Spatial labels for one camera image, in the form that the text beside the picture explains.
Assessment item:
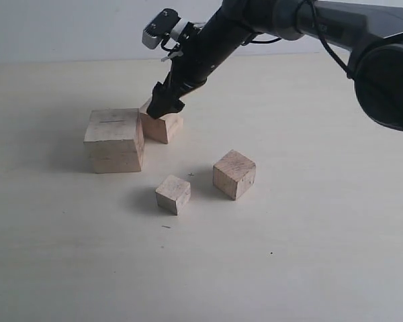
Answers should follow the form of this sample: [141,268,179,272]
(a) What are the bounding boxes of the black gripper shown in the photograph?
[146,21,235,119]

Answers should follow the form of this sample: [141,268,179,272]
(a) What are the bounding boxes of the second largest wooden cube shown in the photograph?
[140,98,183,144]

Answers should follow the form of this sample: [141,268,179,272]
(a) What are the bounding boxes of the smallest wooden cube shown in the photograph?
[155,175,191,215]

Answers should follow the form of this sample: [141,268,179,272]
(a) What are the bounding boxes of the third largest wooden cube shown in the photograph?
[213,150,256,201]

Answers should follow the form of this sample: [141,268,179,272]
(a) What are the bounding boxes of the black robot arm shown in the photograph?
[142,0,403,131]

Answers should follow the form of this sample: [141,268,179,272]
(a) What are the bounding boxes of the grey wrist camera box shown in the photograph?
[142,8,181,50]

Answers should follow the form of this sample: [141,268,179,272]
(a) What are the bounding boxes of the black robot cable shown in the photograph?
[241,0,357,80]

